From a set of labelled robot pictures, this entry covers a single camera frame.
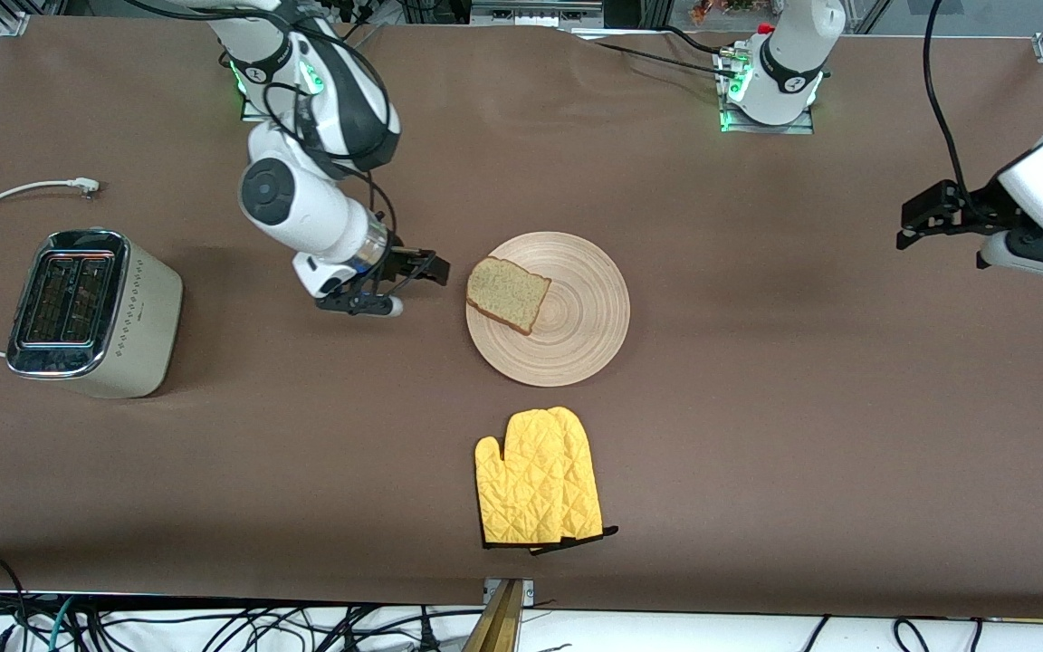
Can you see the yellow quilted oven mitt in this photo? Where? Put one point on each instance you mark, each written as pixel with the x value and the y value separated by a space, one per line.
pixel 521 480
pixel 587 489

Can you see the brass coloured bar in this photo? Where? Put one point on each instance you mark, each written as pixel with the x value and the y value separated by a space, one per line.
pixel 496 625

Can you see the round wooden plate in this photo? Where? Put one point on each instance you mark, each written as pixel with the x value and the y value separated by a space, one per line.
pixel 576 326

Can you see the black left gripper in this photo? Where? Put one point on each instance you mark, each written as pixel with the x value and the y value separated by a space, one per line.
pixel 974 208

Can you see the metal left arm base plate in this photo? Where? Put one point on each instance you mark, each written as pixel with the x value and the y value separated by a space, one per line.
pixel 734 127

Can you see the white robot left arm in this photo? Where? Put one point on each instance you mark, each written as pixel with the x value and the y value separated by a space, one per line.
pixel 793 54

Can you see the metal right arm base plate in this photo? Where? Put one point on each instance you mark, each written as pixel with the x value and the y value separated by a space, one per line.
pixel 254 115

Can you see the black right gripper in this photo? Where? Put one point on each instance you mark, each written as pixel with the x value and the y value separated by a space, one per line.
pixel 399 262

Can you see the aluminium frame profile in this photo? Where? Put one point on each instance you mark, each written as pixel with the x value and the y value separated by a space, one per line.
pixel 535 13

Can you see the small metal bracket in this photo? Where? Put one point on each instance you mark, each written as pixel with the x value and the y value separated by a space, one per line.
pixel 529 590

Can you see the cream and chrome toaster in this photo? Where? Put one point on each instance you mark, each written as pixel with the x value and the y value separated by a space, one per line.
pixel 132 326

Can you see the slice of brown bread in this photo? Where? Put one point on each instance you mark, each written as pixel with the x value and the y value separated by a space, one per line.
pixel 508 294

